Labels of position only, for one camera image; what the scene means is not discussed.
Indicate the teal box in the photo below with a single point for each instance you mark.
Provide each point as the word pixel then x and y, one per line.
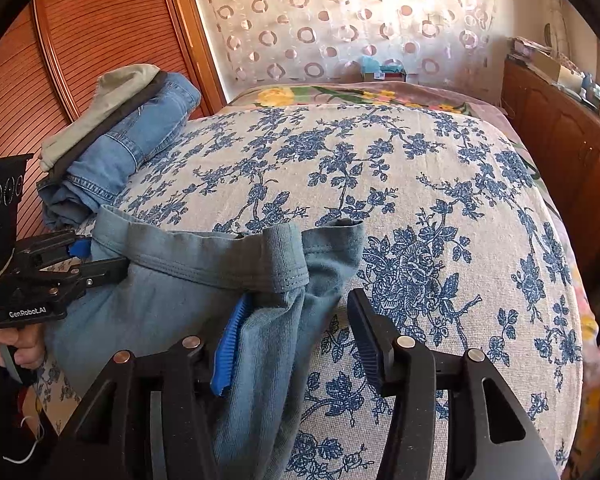
pixel 380 70

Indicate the folded blue jeans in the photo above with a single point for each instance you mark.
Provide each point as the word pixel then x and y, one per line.
pixel 130 135

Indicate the person's left hand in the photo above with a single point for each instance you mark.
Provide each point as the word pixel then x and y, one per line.
pixel 27 345

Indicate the row of bottles and boxes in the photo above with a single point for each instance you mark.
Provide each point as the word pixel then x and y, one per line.
pixel 555 67

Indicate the person's dark clothing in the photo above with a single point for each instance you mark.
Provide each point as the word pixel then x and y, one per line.
pixel 0 410

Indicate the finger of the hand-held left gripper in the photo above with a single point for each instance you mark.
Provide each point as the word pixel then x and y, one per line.
pixel 82 249
pixel 105 271

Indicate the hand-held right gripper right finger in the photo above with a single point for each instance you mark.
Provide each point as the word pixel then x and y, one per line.
pixel 367 345

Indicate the folded dark grey pants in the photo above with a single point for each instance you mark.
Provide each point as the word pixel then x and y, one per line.
pixel 111 121

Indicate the folded olive green pants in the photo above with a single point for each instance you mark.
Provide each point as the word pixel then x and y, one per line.
pixel 105 95

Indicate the grey-blue pants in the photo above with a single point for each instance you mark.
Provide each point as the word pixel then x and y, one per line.
pixel 180 280

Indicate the circle-patterned curtain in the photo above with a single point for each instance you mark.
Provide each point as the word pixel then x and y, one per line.
pixel 330 20

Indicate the wooden cabinet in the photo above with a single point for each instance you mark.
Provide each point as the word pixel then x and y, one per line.
pixel 570 140

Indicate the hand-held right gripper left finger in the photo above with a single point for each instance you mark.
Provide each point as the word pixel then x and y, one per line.
pixel 227 350

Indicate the wooden slatted wardrobe door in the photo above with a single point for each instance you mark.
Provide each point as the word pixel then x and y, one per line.
pixel 80 35

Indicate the blue floral bed cover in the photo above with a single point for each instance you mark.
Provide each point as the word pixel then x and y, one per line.
pixel 380 185

